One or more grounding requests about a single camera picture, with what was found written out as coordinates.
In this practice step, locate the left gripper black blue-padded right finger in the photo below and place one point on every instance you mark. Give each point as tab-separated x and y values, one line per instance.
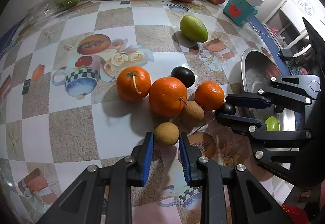
250	202

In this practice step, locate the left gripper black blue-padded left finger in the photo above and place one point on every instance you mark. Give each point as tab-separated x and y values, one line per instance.
106	191

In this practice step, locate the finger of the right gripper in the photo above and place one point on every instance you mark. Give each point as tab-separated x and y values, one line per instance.
291	92
256	131

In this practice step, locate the small dark plum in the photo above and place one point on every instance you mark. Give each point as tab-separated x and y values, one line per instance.
227	108

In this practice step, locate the brown longan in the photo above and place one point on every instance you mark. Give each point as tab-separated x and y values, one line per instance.
192	112
166	134

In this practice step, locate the large orange mandarin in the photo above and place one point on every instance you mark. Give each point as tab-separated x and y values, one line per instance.
167	96

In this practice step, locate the orange mandarin with stem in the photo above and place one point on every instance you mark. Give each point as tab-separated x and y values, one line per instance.
133	84

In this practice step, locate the green mango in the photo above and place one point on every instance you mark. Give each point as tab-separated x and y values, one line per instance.
193	29

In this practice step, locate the green fruit in bowl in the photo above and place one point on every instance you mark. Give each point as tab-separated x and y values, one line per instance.
272	124

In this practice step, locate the black power adapter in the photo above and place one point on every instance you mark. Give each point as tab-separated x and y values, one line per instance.
285	55

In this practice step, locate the steel bowl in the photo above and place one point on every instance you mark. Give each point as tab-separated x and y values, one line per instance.
257	69

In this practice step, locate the white shelf rack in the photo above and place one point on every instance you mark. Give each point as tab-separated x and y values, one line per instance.
287	20

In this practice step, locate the teal toy box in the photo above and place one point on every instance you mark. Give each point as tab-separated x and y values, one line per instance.
239	11

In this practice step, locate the patterned tablecloth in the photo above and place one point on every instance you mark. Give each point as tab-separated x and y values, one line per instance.
60	109

